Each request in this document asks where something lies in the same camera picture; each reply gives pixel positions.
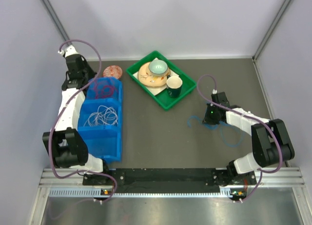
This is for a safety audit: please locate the red cable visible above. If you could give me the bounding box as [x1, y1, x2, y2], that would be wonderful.
[96, 84, 115, 99]
[89, 78, 115, 99]

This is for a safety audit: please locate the white cable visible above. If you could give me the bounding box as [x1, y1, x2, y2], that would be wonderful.
[84, 104, 119, 127]

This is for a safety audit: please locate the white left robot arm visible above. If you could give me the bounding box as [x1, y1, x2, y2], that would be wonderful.
[42, 45, 111, 184]

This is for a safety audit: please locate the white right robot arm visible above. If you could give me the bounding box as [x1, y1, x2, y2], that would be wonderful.
[202, 89, 295, 184]

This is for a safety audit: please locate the red patterned small plate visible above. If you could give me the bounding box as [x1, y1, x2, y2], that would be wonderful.
[102, 65, 122, 79]

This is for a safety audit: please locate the green plastic tray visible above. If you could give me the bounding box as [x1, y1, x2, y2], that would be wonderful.
[126, 50, 196, 111]

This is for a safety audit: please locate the dark green mug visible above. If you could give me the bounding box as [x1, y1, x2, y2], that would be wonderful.
[166, 75, 183, 98]

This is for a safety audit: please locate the blue plastic bin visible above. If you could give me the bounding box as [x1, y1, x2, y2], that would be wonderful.
[78, 77, 123, 163]

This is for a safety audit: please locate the beige patterned bowl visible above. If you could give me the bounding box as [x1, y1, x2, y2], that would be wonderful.
[137, 62, 170, 87]

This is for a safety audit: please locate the light teal bowl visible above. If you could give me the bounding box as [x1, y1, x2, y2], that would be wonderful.
[148, 59, 168, 76]

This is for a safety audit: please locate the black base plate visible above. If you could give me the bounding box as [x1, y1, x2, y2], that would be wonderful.
[82, 167, 247, 194]

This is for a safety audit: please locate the grey slotted cable duct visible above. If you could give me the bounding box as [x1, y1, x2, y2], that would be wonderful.
[49, 188, 233, 198]

